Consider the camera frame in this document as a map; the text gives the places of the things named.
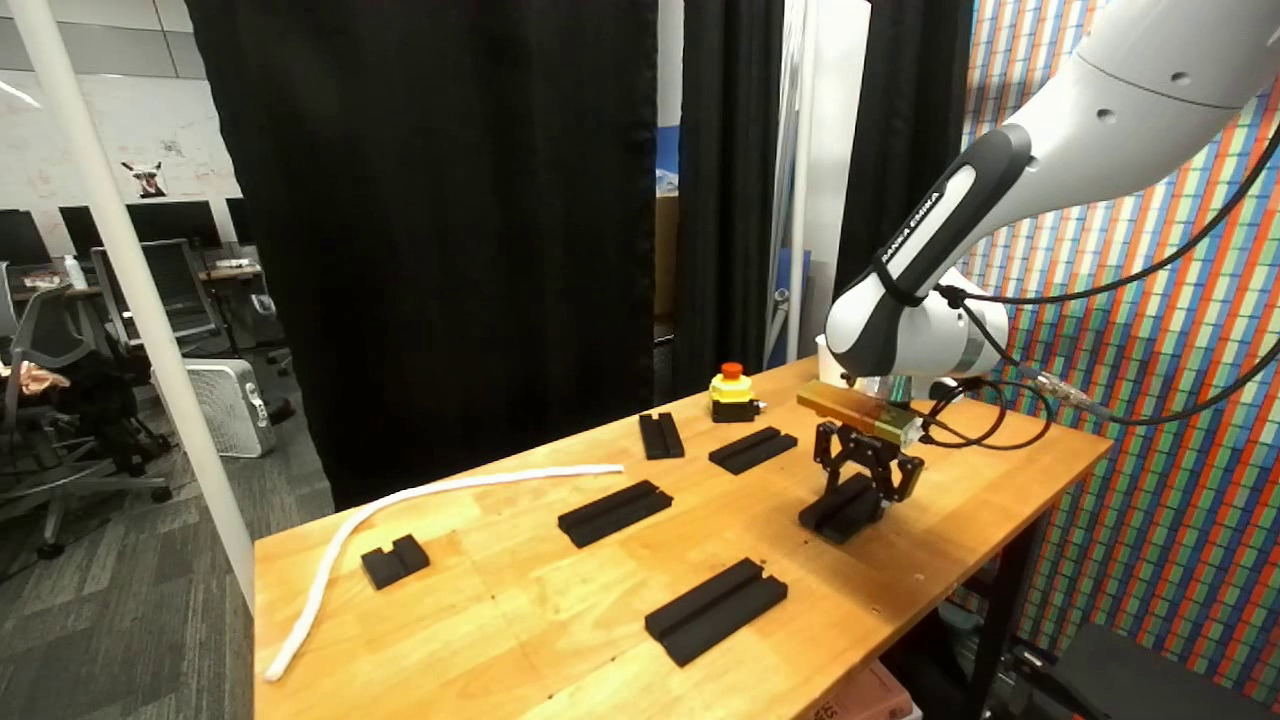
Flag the brown cardboard box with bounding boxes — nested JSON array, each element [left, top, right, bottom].
[[652, 192, 686, 324]]

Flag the black padded stool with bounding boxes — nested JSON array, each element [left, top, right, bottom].
[[1033, 619, 1272, 720]]

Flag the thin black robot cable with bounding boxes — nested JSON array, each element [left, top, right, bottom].
[[930, 125, 1280, 313]]

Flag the short black grooved track piece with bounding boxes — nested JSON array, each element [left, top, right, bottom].
[[634, 408, 686, 463]]

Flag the white slanted pole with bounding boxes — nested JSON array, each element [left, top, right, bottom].
[[5, 0, 261, 619]]

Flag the wide black curtain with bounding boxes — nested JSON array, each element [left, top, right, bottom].
[[183, 0, 662, 509]]

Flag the black office chair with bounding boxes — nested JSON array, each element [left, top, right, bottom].
[[0, 282, 174, 562]]

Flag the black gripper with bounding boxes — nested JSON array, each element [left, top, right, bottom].
[[812, 421, 928, 515]]

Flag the black cable with metal connector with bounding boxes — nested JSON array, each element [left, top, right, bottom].
[[917, 337, 1280, 453]]

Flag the narrow black curtain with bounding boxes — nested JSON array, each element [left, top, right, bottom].
[[677, 0, 793, 394]]

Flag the white foam tube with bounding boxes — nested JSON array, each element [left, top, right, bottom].
[[261, 458, 626, 687]]

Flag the pink printed cardboard box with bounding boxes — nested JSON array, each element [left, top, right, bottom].
[[802, 659, 928, 720]]

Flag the small black notched block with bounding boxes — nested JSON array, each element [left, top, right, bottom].
[[354, 531, 436, 592]]

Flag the white computer tower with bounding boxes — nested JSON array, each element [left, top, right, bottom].
[[180, 354, 279, 463]]

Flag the black metal table frame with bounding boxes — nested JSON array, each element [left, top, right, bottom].
[[917, 515, 1047, 720]]

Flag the small wall picture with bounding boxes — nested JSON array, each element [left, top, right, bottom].
[[118, 154, 171, 202]]

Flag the black computer monitor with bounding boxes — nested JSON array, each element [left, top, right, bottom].
[[91, 235, 223, 353]]

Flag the yellow red emergency stop button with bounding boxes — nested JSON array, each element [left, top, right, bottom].
[[702, 354, 767, 427]]

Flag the black curtain beside colourful wall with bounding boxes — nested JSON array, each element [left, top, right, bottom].
[[835, 0, 974, 302]]

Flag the black desk equipment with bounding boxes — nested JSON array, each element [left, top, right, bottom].
[[195, 242, 299, 427]]

